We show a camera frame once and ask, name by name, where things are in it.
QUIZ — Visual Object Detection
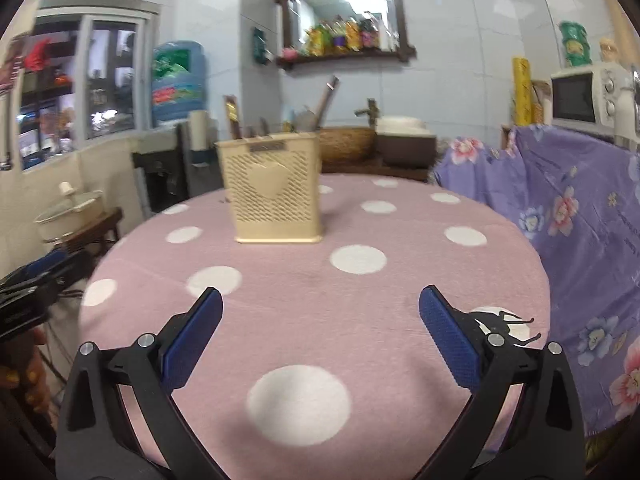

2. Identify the green bag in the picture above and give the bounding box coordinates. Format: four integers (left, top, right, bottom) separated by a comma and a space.
559, 21, 592, 67

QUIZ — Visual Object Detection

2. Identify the brown and white rice cooker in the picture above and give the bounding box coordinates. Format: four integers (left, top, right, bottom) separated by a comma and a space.
375, 116, 438, 168

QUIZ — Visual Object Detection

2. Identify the blue water jug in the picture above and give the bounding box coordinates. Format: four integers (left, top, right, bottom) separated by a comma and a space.
151, 41, 207, 128

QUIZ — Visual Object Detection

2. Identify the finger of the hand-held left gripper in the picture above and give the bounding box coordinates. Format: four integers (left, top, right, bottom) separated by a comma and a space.
30, 249, 97, 307
0, 249, 69, 292

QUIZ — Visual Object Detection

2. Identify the cream cooking pot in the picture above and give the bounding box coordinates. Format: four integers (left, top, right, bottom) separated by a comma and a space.
34, 182, 106, 241

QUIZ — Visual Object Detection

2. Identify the dark wooden stool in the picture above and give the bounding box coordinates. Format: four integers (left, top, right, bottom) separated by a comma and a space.
45, 207, 123, 257

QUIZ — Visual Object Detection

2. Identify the woven wicker basin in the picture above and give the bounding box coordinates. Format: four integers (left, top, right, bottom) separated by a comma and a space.
317, 126, 377, 163

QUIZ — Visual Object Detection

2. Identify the window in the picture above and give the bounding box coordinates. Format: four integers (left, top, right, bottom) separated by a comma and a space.
20, 7, 161, 171

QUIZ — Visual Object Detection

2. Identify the beige plastic utensil holder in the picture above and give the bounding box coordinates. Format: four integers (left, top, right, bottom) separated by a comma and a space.
215, 132, 325, 245

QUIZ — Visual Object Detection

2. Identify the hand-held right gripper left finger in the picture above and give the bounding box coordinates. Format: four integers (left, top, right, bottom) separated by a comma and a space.
55, 286, 224, 480

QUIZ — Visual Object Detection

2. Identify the white microwave oven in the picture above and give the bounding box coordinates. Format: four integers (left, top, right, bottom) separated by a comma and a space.
550, 62, 631, 136

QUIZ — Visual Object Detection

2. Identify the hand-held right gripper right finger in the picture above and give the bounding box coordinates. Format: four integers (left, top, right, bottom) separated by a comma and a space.
419, 285, 586, 480

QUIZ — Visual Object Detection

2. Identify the wooden framed mirror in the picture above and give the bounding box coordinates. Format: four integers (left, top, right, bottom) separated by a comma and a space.
274, 0, 417, 72

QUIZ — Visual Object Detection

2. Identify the dark wooden counter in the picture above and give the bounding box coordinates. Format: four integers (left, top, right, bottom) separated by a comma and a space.
320, 157, 431, 183

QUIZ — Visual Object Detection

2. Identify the water dispenser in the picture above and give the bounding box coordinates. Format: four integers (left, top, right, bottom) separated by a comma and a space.
132, 110, 226, 217

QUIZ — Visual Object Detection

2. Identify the bamboo style faucet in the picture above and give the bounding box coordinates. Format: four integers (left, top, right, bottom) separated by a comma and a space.
354, 98, 379, 127

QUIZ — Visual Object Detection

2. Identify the yellow roll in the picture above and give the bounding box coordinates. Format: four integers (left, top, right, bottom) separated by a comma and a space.
511, 56, 532, 127

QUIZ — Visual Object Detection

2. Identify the grey kitchen tool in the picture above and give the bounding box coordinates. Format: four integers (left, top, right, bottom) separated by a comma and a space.
295, 75, 341, 132

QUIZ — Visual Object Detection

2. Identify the purple floral cloth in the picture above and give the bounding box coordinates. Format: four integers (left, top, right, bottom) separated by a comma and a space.
432, 125, 640, 436

